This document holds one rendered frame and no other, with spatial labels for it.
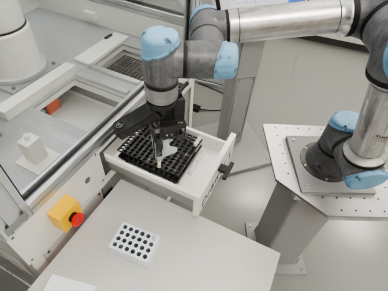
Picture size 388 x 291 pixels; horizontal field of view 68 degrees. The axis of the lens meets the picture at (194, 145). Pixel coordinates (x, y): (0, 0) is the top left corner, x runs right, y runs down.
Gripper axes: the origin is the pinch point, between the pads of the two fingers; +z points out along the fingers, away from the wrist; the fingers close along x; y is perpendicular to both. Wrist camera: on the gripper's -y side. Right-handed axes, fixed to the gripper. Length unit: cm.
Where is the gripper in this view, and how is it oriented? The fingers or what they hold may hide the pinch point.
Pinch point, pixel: (156, 156)
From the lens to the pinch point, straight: 80.9
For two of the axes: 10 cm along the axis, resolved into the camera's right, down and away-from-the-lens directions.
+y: 9.5, -1.9, 2.5
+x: -3.1, -7.1, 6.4
